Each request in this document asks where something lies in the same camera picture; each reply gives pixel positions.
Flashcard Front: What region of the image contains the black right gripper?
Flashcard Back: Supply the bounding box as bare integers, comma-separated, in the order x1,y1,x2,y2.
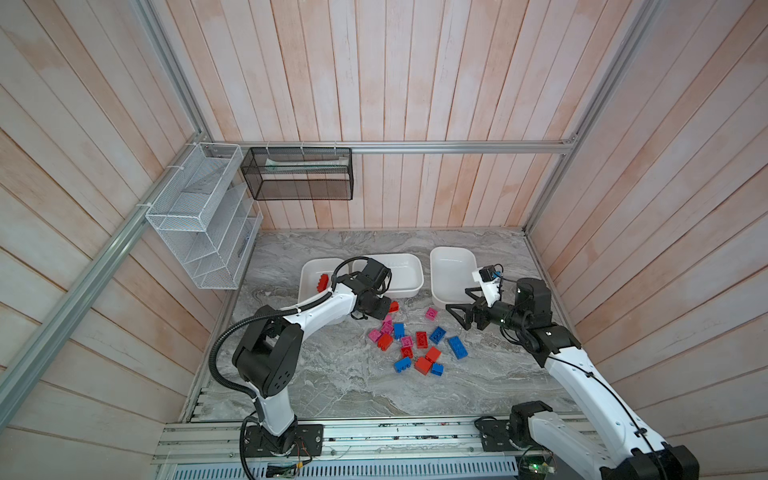
446,285,526,333

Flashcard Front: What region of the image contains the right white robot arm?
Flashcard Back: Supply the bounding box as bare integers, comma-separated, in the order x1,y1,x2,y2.
445,269,700,479

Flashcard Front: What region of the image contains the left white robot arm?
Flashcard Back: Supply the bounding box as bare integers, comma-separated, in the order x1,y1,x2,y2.
208,256,392,439

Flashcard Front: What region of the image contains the blue long lego brick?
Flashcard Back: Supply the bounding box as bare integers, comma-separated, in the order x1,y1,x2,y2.
447,336,468,360

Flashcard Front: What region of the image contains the middle white plastic bin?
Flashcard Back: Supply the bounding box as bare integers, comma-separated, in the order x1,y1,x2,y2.
370,253,424,300

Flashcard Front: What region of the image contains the white plastic bin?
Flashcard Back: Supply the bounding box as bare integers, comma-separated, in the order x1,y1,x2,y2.
430,246,478,309
370,253,424,300
297,258,353,334

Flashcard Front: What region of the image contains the right white plastic bin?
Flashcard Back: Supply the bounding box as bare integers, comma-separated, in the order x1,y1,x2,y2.
430,246,478,309

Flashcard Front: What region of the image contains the left white plastic bin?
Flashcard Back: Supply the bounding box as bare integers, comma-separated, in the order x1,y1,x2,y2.
297,258,353,334

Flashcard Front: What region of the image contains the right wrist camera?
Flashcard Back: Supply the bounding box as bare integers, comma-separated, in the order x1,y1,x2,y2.
478,263,504,283

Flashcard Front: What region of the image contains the black wire mesh basket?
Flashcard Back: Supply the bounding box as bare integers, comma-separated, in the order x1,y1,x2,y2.
240,146,355,201

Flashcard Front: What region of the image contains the white wire mesh shelf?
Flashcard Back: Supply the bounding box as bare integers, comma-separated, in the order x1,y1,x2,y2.
146,143,263,290

